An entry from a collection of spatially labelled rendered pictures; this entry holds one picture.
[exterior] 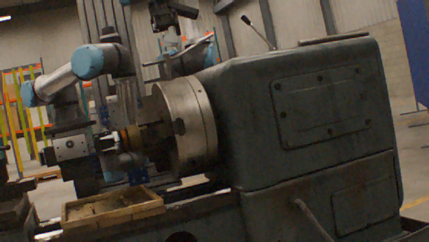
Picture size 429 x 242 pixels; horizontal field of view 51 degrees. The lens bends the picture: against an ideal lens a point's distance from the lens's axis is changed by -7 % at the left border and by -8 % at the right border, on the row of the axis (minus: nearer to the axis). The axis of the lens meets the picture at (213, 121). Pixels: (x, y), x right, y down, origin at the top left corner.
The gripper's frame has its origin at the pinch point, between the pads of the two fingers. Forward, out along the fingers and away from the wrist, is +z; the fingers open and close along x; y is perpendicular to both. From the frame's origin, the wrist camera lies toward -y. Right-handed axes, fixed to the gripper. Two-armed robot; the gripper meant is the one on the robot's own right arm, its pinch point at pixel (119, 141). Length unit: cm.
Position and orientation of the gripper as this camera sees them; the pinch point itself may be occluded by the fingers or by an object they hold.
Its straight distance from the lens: 147.8
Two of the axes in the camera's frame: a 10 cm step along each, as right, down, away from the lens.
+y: -9.4, 2.1, -2.8
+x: -2.0, -9.8, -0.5
